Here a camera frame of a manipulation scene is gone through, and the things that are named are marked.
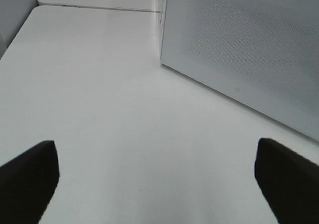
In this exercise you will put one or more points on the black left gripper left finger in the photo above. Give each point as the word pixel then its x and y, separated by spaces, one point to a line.
pixel 27 184

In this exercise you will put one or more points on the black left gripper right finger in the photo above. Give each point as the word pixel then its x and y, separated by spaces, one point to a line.
pixel 289 183

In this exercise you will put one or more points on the white microwave door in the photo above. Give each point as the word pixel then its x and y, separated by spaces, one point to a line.
pixel 262 53

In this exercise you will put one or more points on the white microwave oven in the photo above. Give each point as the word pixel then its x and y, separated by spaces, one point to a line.
pixel 161 7

